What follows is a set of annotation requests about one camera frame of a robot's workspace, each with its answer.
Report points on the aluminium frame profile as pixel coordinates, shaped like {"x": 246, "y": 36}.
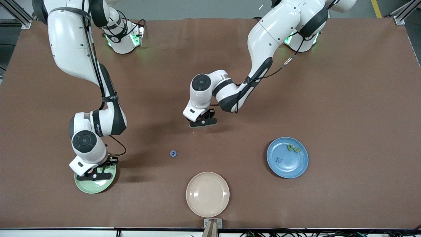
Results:
{"x": 23, "y": 20}
{"x": 399, "y": 19}

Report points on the brown table cover mat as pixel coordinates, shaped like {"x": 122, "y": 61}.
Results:
{"x": 345, "y": 98}

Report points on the blue round plate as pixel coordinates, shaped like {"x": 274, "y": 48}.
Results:
{"x": 292, "y": 168}

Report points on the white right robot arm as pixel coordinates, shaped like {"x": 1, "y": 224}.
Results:
{"x": 70, "y": 39}

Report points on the grey metal edge bracket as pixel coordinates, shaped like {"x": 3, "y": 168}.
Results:
{"x": 205, "y": 221}

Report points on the green lowercase letter p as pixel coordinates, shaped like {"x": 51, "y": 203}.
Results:
{"x": 288, "y": 148}

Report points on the green round plate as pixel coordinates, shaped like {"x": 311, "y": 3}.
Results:
{"x": 95, "y": 187}

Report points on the blue letter x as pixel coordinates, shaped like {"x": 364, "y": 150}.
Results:
{"x": 279, "y": 160}

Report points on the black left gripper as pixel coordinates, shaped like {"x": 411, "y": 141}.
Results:
{"x": 209, "y": 114}

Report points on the beige round plate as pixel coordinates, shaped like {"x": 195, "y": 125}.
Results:
{"x": 207, "y": 194}

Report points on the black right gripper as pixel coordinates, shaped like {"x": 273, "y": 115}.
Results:
{"x": 109, "y": 161}

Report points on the white table edge rail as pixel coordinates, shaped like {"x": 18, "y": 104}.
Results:
{"x": 49, "y": 233}

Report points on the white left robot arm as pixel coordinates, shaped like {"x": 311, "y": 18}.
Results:
{"x": 276, "y": 29}

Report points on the yellow floor tape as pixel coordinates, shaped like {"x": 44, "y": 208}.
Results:
{"x": 376, "y": 9}

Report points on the blue letter C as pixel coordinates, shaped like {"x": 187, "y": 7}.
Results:
{"x": 173, "y": 151}

